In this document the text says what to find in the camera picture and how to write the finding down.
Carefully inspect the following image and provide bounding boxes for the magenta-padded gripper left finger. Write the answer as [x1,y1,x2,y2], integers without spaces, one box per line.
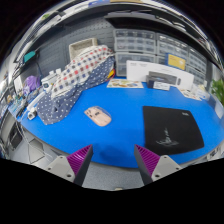
[45,143,94,188]

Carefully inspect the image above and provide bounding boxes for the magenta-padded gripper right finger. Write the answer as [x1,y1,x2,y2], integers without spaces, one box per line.
[133,144,183,186]

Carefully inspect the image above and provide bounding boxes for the transparent pink computer mouse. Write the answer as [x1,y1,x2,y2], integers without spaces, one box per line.
[83,105,113,127]

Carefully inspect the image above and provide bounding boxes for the black mouse pad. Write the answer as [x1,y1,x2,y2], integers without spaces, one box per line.
[142,105,205,157]

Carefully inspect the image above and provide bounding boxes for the navy polka-dot cloth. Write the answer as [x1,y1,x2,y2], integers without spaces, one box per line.
[35,56,116,126]

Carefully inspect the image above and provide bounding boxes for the white cylindrical tool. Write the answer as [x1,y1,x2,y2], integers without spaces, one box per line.
[26,91,46,121]

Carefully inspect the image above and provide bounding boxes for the colourful sticker sheet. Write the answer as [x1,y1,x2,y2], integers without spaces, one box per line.
[178,87,203,102]
[106,78,145,90]

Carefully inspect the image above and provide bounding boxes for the small black box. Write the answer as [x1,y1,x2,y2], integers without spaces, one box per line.
[145,75,172,92]

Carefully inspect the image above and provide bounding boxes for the clear plastic box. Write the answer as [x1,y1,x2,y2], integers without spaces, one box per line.
[193,83,210,100]

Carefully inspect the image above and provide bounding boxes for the purple bag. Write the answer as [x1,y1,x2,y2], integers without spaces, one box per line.
[22,75,42,96]

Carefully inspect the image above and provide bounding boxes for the green potted plant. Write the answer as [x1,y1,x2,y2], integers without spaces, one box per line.
[210,78,224,106]

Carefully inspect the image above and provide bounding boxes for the long white keyboard box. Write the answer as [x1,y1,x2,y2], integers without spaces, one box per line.
[125,59,195,92]

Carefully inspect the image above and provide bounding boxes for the red blue checkered cloth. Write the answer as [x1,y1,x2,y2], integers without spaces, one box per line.
[49,44,116,99]

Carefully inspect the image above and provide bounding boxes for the small yellow object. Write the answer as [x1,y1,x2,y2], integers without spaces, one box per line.
[107,68,116,80]

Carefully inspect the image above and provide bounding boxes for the yellow blue card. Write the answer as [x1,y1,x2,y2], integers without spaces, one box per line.
[165,52,187,71]

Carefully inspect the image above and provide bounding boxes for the grey drawer cabinet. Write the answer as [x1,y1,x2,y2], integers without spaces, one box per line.
[113,28,158,78]
[155,33,190,68]
[187,46,208,86]

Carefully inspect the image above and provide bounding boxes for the teal holder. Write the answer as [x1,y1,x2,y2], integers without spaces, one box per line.
[23,50,37,63]

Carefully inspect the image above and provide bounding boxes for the white woven basket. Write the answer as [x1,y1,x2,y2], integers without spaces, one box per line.
[68,37,99,61]

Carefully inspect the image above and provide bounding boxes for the dark wall shelf unit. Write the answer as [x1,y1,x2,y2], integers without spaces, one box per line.
[56,0,221,64]

